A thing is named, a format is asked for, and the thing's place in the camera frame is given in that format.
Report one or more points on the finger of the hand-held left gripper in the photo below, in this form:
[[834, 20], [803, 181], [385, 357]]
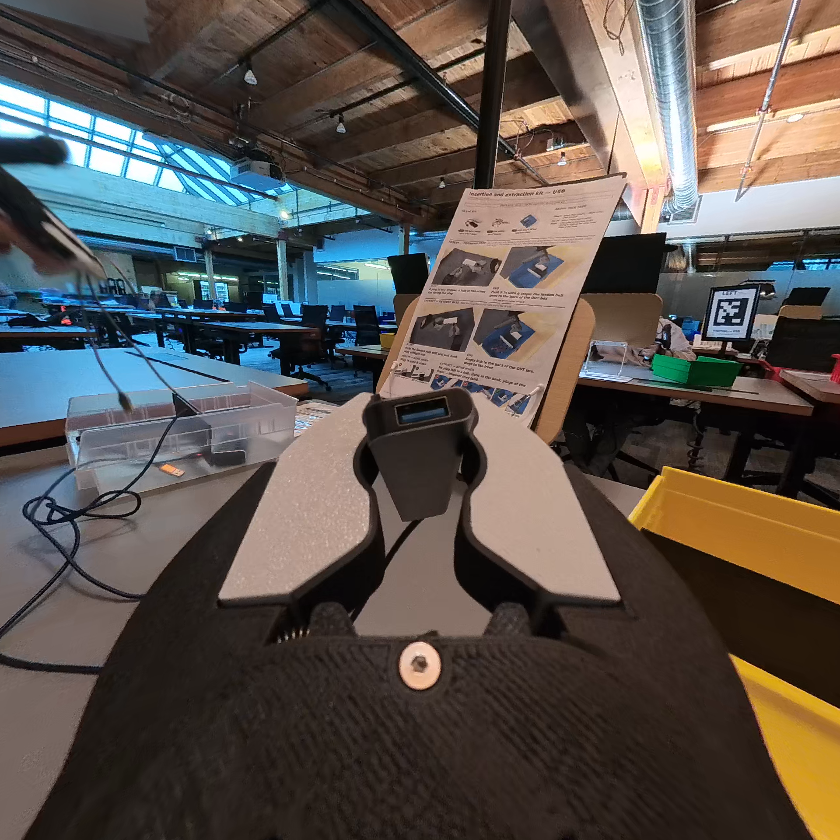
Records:
[[46, 230]]

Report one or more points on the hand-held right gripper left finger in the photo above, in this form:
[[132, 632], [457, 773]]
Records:
[[289, 525]]

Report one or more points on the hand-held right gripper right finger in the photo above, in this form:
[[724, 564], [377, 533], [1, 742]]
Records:
[[545, 525]]

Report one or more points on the yellow plastic bin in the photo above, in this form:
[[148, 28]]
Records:
[[735, 519]]

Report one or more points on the clear plastic bin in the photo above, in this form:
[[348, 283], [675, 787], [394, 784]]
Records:
[[250, 420]]

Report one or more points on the black mesh office chair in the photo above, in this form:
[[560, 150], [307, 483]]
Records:
[[309, 341]]

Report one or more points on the green plastic tray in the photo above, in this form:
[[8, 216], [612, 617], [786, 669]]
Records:
[[696, 372]]

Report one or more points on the black monitor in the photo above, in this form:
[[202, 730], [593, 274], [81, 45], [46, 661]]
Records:
[[628, 263]]

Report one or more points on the black white marker tag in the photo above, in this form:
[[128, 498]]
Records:
[[731, 315]]

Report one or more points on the illustrated instruction board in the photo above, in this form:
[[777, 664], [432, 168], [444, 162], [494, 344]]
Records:
[[525, 236]]

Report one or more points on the black vertical pole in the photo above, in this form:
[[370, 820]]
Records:
[[492, 92]]

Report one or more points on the silver ventilation duct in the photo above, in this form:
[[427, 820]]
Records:
[[670, 105]]

